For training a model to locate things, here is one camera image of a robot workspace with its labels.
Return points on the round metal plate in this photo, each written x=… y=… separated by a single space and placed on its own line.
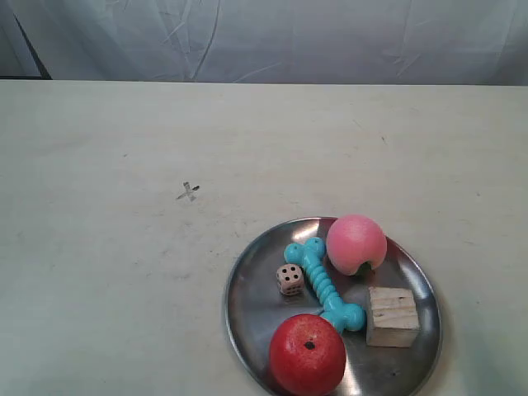
x=254 y=308

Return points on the wooden dice with dots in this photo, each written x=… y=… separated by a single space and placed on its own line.
x=290 y=279

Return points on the pink toy peach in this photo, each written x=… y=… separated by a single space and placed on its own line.
x=354 y=240

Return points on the teal rubber bone toy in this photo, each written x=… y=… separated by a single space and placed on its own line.
x=309 y=256

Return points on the red toy apple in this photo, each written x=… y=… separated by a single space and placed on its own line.
x=307 y=355

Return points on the white fabric backdrop curtain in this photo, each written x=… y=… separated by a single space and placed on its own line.
x=346 y=42

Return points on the pale wooden block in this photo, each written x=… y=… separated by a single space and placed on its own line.
x=392 y=319

